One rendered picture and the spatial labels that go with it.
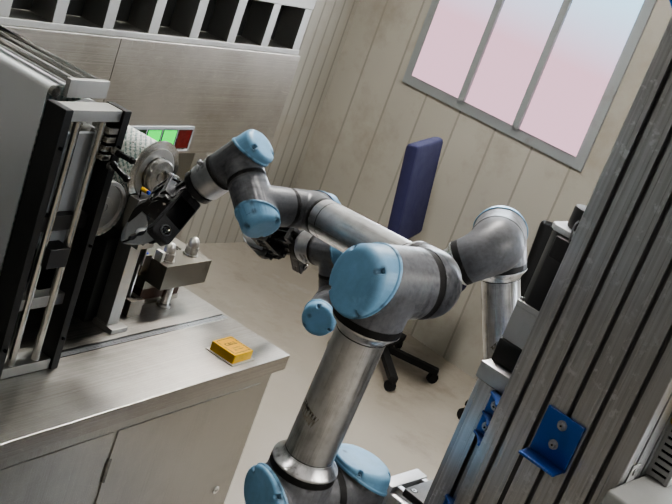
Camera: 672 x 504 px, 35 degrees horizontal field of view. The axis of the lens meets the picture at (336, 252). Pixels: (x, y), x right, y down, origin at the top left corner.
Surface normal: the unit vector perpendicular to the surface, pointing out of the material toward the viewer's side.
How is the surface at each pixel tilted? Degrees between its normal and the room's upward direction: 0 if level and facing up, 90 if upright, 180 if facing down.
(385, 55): 90
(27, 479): 90
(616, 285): 90
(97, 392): 0
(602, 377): 90
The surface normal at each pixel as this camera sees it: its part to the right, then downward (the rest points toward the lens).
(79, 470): 0.78, 0.44
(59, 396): 0.33, -0.89
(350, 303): -0.69, -0.22
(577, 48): -0.65, 0.03
